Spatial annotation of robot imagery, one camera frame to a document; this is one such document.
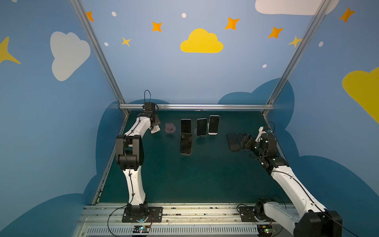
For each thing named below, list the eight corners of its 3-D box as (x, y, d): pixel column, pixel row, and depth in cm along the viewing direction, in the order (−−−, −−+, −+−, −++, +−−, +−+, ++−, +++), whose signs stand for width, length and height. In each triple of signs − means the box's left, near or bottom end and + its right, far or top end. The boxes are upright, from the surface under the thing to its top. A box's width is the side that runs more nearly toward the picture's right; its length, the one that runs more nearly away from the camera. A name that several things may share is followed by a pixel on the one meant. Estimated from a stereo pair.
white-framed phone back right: (207, 137, 112) (210, 122, 99) (207, 130, 116) (209, 115, 103) (217, 137, 112) (221, 122, 99) (216, 130, 117) (219, 115, 103)
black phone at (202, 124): (196, 141, 110) (197, 124, 95) (196, 134, 114) (197, 117, 99) (205, 141, 110) (207, 125, 95) (204, 134, 114) (206, 117, 99)
